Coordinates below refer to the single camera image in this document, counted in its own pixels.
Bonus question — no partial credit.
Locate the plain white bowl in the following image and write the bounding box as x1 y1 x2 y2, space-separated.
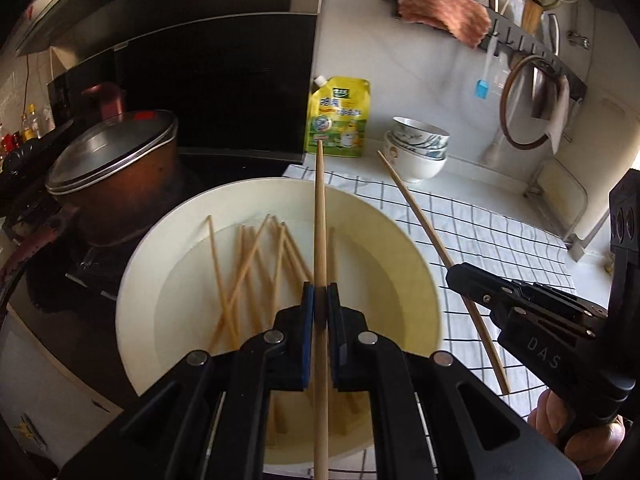
385 130 447 184

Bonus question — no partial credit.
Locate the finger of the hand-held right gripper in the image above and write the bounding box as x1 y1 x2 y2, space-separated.
446 262 609 319
449 284 597 342

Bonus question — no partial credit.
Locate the round brown-rimmed lid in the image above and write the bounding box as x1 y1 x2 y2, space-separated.
501 55 565 151

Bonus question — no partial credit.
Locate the metal board rack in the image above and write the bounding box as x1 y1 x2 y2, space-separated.
524 157 588 248

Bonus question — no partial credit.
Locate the black wall rack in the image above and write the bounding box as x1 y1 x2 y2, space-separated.
382 0 586 101

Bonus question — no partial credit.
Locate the white hanging rag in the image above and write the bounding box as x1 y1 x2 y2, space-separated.
542 77 571 155

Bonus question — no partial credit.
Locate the yellow seasoning pouch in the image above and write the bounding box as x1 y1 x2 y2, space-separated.
305 75 371 158

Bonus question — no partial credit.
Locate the brown cooking pot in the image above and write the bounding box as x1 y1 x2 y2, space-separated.
0 125 182 286

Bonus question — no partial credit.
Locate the large white basin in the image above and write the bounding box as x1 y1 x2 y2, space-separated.
115 176 445 466

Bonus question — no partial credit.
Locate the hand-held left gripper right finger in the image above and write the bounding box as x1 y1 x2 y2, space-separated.
326 282 583 480

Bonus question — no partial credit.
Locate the long wooden chopstick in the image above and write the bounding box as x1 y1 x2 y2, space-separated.
311 140 331 480
376 150 512 396

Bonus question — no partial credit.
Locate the person's right hand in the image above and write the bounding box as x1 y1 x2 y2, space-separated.
526 389 627 463

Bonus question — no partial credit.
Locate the metal pot with lid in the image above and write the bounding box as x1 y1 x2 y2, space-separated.
46 109 179 195

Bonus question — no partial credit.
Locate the blue silicone brush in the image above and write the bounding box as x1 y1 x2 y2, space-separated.
474 32 501 100

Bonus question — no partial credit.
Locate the bundle of wooden chopsticks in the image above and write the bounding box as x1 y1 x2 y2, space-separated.
206 214 363 436

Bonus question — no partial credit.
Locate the dark red kettle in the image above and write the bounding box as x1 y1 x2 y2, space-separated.
82 82 127 120

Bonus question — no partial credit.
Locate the black range hood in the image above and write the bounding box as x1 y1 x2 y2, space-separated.
15 0 321 163

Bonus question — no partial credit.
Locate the white long-handled scoop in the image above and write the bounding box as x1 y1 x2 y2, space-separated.
481 67 543 167

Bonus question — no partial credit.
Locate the pink dishcloth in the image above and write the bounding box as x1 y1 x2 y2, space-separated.
395 0 493 50

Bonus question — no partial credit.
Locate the blue patterned bowl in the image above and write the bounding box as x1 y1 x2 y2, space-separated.
391 116 451 149
387 132 447 161

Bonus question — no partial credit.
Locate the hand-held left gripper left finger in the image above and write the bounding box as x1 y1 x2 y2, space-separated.
57 282 317 480

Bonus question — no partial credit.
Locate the row of condiment bottles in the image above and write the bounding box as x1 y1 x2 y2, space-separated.
0 105 56 161

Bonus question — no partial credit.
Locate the white checked cloth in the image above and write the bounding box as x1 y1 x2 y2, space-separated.
282 164 576 426

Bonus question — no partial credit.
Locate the cream cutting board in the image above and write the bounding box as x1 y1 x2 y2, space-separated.
570 100 640 256

